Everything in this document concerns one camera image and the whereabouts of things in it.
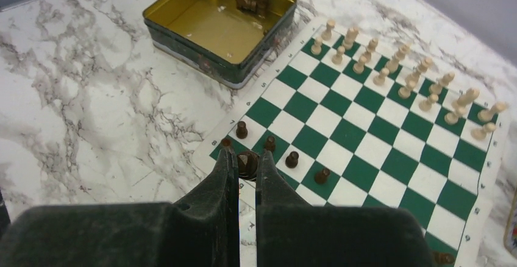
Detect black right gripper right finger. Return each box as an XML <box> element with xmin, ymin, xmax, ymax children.
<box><xmin>255</xmin><ymin>151</ymin><xmax>434</xmax><ymax>266</ymax></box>

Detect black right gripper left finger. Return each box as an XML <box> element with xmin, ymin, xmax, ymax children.
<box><xmin>1</xmin><ymin>149</ymin><xmax>240</xmax><ymax>266</ymax></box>

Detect dark brown pawn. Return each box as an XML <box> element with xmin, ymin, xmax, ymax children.
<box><xmin>314</xmin><ymin>168</ymin><xmax>330</xmax><ymax>185</ymax></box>
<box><xmin>235</xmin><ymin>121</ymin><xmax>248</xmax><ymax>139</ymax></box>
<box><xmin>432</xmin><ymin>251</ymin><xmax>455</xmax><ymax>266</ymax></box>
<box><xmin>285</xmin><ymin>151</ymin><xmax>299</xmax><ymax>168</ymax></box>

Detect dark brown rook corner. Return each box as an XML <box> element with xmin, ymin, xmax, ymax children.
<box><xmin>220</xmin><ymin>138</ymin><xmax>232</xmax><ymax>150</ymax></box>

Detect green white chess board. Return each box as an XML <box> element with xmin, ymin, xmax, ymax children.
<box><xmin>193</xmin><ymin>18</ymin><xmax>511</xmax><ymax>266</ymax></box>

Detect gold tin with dark pieces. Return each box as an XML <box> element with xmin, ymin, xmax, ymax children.
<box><xmin>143</xmin><ymin>0</ymin><xmax>298</xmax><ymax>89</ymax></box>

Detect light wooden chess pieces row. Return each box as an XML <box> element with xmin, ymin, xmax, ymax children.
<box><xmin>290</xmin><ymin>18</ymin><xmax>510</xmax><ymax>152</ymax></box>

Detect dark chess pieces in tin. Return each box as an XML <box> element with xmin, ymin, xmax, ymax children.
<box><xmin>235</xmin><ymin>0</ymin><xmax>269</xmax><ymax>18</ymax></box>

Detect empty gold tin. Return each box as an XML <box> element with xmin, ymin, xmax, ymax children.
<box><xmin>503</xmin><ymin>193</ymin><xmax>516</xmax><ymax>258</ymax></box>

